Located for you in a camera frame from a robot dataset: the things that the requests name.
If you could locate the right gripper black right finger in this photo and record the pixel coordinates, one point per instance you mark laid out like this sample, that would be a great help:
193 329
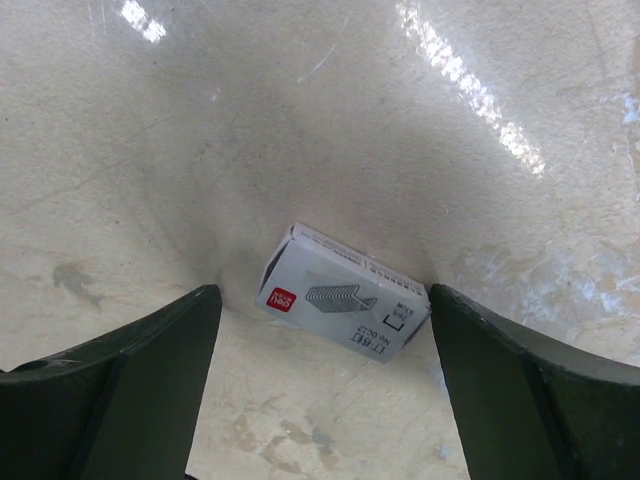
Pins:
528 406

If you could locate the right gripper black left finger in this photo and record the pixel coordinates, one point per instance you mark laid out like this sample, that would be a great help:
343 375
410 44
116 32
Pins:
123 405

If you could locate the white staple box sleeve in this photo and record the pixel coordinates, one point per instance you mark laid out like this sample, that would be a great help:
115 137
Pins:
322 286

